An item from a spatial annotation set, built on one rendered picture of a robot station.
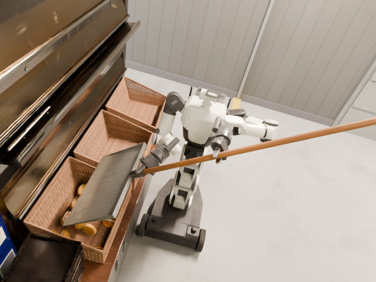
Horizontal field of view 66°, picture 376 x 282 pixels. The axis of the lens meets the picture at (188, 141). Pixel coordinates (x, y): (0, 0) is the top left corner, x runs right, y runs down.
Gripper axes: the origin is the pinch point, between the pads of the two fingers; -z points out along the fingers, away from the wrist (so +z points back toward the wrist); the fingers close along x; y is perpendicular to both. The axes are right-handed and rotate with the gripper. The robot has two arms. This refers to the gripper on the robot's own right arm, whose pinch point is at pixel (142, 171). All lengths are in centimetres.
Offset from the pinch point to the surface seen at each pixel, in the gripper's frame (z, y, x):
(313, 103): 296, 92, 187
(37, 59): -1, 28, -71
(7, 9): -3, 6, -94
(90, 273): -58, 22, 41
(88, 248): -48, 22, 27
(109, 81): 54, 115, -18
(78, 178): -22, 78, 15
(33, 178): -42, 45, -20
